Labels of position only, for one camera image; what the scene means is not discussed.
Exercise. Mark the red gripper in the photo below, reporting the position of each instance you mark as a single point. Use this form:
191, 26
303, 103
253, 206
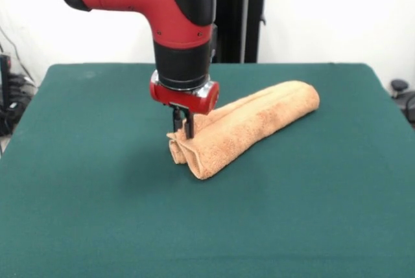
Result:
184, 99

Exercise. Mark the orange terry towel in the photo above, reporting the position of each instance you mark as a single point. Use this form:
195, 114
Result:
259, 116

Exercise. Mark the dark green table cloth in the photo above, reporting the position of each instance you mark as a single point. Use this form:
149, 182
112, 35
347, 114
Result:
97, 200

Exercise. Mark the black equipment stack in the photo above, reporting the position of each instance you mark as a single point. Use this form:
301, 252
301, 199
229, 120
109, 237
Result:
8, 103

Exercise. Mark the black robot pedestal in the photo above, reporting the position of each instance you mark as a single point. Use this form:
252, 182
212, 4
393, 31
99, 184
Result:
236, 31

